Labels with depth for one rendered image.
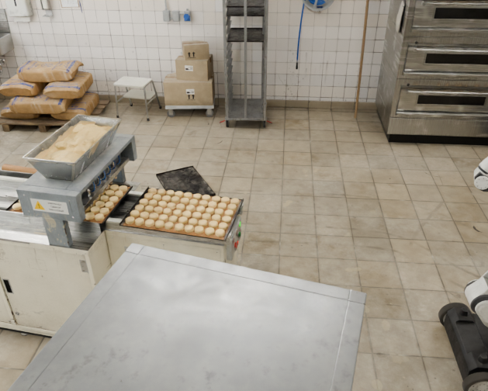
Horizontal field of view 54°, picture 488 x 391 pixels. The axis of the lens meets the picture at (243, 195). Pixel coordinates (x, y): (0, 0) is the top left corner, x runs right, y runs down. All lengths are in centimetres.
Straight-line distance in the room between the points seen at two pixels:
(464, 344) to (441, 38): 322
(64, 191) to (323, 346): 193
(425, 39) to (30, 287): 423
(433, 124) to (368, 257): 227
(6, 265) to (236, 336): 238
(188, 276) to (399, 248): 326
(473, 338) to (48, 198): 252
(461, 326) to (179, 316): 261
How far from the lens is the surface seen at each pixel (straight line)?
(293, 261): 379
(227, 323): 84
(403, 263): 394
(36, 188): 262
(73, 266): 282
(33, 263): 296
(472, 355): 314
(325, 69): 637
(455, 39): 546
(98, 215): 278
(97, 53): 677
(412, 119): 565
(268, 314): 85
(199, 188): 465
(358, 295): 91
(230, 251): 265
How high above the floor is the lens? 244
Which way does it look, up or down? 32 degrees down
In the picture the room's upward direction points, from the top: straight up
